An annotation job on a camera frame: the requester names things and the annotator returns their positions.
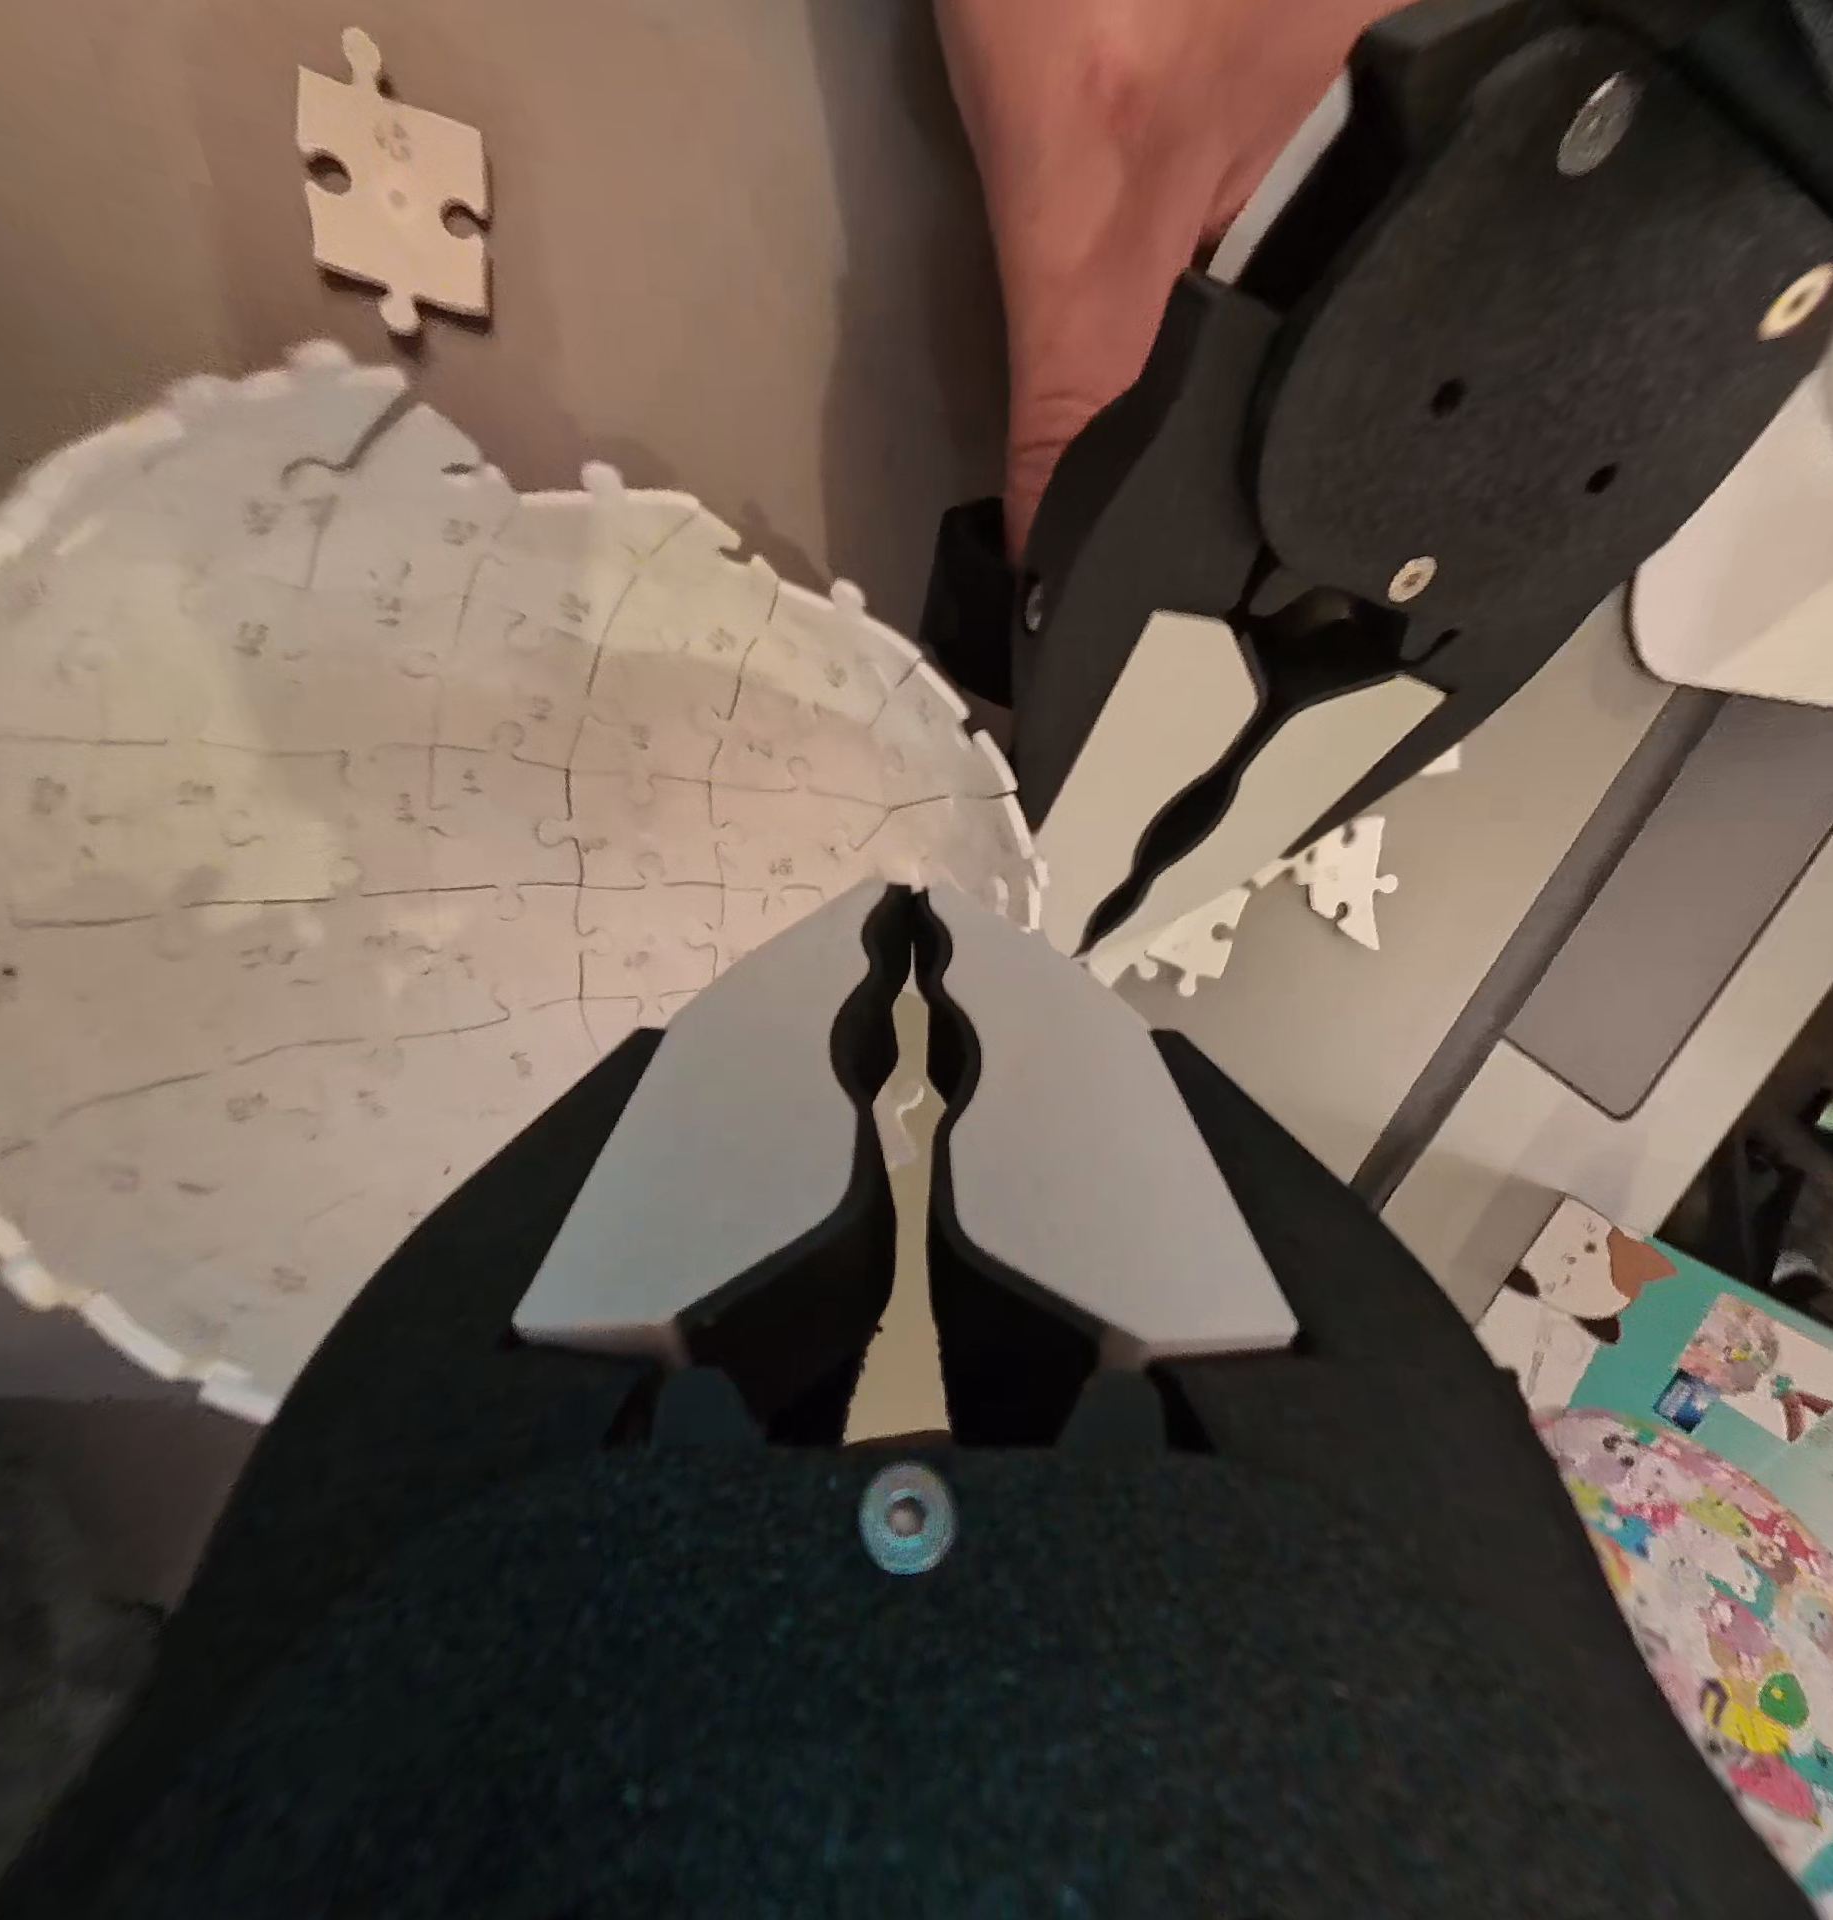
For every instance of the colourful puzzle ball box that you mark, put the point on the colourful puzzle ball box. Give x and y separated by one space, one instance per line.
1696 1560

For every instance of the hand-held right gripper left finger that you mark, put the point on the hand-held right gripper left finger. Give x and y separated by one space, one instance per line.
709 1170

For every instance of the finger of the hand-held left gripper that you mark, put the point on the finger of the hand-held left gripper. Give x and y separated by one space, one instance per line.
1141 736
1322 765

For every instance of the person's left hand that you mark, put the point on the person's left hand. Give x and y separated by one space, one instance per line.
1111 181

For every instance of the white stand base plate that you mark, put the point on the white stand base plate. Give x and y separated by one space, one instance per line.
1787 571

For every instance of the partly built white puzzle ball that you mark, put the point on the partly built white puzzle ball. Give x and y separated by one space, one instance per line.
348 840

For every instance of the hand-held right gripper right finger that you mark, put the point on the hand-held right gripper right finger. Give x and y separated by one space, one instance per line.
1111 1170

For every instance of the puzzle pieces group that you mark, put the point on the puzzle pieces group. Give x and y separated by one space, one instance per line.
1344 877

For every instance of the dark grey table flap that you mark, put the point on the dark grey table flap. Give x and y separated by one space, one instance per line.
1696 931

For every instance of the single white puzzle piece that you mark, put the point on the single white puzzle piece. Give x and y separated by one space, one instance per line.
394 181

